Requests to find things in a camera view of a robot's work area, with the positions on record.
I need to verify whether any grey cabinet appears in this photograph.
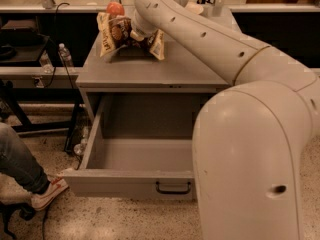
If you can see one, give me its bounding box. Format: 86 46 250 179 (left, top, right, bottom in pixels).
76 36 229 119

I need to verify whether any black drawer handle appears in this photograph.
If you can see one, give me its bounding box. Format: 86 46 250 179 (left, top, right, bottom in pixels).
155 181 191 195

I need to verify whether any white bowl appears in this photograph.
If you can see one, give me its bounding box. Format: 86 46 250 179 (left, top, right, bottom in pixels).
185 2 204 15

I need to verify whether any black cable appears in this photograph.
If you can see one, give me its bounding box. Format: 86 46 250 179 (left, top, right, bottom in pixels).
46 2 76 88

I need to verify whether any open grey top drawer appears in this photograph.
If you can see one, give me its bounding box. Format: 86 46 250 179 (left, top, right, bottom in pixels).
63 93 203 200

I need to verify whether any orange round fruit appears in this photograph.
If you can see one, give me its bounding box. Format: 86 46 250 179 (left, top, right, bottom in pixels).
106 2 125 16

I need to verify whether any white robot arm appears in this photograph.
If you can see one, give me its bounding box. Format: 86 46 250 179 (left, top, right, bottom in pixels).
132 0 320 240

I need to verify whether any person leg in jeans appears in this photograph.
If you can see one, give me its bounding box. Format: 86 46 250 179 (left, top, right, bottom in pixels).
0 123 50 194

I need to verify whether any brown chip bag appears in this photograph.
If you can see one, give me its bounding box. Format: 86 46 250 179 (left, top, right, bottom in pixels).
96 12 165 60

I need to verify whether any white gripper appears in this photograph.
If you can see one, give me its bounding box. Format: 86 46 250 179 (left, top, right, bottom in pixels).
130 12 156 41

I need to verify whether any white red sneaker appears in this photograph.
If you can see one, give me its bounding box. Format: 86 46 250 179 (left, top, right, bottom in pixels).
31 176 68 211

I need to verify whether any black side table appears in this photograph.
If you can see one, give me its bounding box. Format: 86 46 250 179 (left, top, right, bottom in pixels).
0 17 84 138

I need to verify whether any clear water bottle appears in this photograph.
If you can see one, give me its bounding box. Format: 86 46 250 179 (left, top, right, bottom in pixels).
39 51 54 74
59 43 74 69

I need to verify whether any water bottle on floor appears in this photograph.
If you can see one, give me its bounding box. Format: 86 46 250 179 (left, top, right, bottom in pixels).
73 127 90 156

